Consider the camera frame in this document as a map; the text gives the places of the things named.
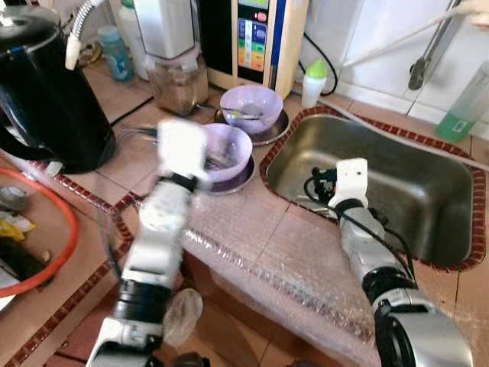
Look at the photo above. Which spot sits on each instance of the steel gas stove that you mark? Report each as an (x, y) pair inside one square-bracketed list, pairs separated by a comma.
[(6, 294)]

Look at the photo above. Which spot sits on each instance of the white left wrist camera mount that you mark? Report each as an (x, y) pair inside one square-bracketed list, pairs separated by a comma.
[(182, 149)]

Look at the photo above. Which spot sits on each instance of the black electric kettle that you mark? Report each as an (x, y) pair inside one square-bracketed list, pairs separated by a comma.
[(46, 99)]

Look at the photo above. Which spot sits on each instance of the clear jar with brown contents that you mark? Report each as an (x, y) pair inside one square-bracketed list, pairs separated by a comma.
[(177, 88)]

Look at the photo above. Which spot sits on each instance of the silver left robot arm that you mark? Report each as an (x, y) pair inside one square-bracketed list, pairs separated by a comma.
[(153, 252)]

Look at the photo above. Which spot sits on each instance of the white appliance housing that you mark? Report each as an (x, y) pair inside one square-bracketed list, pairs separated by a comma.
[(164, 23)]

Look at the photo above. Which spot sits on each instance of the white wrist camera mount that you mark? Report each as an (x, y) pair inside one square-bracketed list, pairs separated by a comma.
[(351, 181), (182, 149)]

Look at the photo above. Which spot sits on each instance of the yellow and white rag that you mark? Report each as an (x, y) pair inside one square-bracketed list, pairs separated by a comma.
[(15, 225)]

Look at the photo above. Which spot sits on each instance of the teal plastic bottle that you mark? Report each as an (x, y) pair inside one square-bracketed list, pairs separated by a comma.
[(114, 57)]

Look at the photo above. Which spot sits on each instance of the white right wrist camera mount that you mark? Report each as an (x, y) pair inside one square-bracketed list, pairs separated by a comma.
[(351, 181)]

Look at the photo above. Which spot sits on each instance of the small white bottle green cap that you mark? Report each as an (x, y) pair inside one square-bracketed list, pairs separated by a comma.
[(313, 86)]

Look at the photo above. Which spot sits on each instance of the crumpled clear plastic bag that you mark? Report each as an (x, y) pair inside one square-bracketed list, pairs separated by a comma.
[(183, 317)]

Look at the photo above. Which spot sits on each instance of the thin white pipe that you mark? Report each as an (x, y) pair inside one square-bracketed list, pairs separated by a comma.
[(359, 112)]

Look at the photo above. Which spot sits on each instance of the stainless steel sink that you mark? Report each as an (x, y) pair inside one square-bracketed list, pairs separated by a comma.
[(412, 183)]

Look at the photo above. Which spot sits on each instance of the large white bottle green cap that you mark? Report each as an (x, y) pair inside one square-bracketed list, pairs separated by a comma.
[(140, 65)]

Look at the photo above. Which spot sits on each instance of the long white tap spout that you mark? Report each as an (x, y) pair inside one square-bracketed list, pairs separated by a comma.
[(412, 37)]

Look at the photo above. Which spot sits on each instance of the beige water ionizer with panel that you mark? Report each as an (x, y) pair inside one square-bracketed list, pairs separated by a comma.
[(256, 46)]

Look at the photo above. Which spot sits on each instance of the clear bottle with green liquid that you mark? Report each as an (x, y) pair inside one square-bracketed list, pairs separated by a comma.
[(458, 122)]

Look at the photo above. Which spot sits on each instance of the grey metal faucet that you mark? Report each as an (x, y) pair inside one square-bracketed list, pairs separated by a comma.
[(422, 69)]

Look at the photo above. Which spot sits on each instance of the clear bubble wrap sheet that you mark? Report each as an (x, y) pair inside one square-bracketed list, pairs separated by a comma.
[(290, 252)]

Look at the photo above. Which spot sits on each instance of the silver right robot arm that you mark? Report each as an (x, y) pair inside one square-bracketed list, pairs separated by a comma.
[(367, 245)]

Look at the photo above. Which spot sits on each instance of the purple plastic bowl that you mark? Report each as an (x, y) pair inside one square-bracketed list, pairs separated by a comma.
[(263, 103), (238, 162)]

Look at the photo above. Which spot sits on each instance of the grey gas regulator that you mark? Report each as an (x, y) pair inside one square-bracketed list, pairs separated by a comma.
[(14, 199)]

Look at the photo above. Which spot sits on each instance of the dark right robot foot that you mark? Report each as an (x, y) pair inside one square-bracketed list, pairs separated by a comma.
[(304, 364)]

